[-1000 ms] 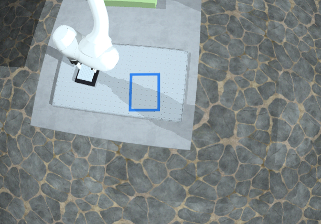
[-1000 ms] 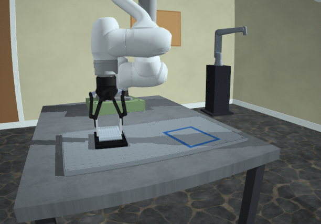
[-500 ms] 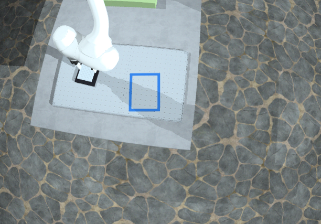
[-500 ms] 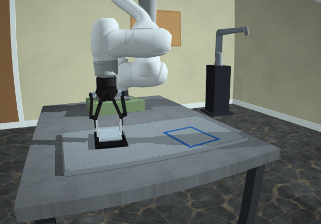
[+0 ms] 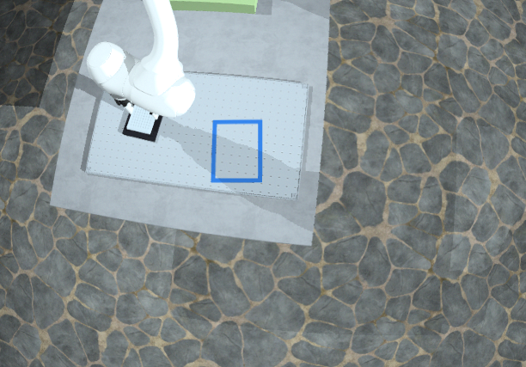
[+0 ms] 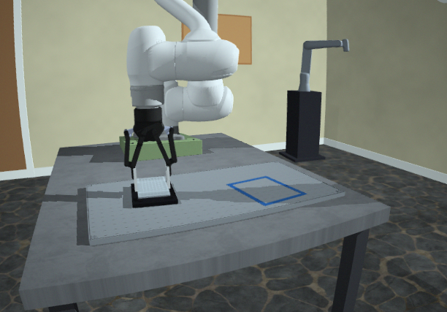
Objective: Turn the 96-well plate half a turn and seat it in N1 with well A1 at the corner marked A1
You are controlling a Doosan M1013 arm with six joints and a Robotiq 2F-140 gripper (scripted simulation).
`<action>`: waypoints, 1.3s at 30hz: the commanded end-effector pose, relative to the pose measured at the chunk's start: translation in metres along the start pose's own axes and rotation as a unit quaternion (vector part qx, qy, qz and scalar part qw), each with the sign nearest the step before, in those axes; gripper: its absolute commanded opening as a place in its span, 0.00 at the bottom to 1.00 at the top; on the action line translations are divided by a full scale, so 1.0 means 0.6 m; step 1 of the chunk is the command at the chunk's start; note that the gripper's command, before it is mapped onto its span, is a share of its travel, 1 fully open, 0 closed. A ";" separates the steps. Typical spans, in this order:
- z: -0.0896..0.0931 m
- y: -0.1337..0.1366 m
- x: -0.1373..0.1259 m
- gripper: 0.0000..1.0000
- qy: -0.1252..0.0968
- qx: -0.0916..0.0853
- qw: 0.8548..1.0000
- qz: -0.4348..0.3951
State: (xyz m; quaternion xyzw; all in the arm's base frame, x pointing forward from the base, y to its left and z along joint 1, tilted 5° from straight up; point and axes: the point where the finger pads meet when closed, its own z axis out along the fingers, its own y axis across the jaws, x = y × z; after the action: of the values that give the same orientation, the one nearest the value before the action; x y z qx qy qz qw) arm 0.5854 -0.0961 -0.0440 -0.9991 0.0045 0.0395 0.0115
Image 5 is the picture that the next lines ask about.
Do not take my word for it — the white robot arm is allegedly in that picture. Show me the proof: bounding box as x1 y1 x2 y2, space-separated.
87 0 195 117

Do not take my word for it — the blue tape outline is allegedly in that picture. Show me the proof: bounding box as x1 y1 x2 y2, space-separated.
211 119 262 182

